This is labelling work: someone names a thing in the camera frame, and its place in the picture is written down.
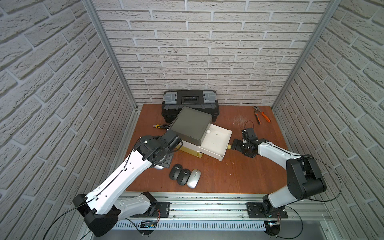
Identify silver computer mouse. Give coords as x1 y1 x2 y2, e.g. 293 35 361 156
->
187 169 202 189
153 165 164 170

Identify black computer mouse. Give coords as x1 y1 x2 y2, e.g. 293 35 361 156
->
169 164 183 180
177 169 191 186

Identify grey three-drawer storage box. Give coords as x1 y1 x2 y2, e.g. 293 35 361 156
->
169 107 232 161

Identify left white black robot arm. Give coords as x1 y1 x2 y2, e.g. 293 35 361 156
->
73 130 182 237

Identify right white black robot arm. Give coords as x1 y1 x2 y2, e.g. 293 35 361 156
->
231 128 327 216

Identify yellow black utility knife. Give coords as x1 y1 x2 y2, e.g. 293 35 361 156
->
153 125 169 129

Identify black plastic toolbox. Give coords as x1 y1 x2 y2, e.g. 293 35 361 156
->
162 90 220 124

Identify orange handled pliers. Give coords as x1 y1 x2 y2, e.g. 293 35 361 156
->
253 106 271 125

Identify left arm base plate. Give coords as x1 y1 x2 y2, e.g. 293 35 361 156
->
131 202 171 218

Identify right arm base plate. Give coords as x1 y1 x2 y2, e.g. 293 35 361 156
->
246 203 288 219

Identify aluminium front rail frame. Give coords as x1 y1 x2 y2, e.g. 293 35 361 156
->
103 192 342 240

